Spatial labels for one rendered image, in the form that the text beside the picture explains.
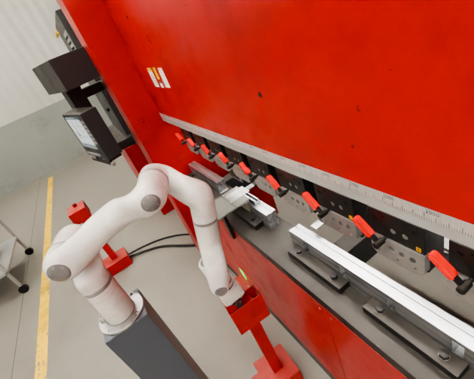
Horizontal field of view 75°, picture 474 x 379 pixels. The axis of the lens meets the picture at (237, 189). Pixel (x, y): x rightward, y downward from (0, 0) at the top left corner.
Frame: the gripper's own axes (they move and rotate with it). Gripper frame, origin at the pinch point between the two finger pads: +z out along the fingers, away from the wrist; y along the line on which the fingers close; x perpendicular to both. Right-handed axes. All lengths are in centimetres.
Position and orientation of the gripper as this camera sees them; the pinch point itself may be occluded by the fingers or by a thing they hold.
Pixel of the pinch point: (239, 304)
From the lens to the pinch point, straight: 146.3
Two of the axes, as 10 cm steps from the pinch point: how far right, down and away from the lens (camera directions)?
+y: -8.0, 5.6, -1.9
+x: 4.4, 3.5, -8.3
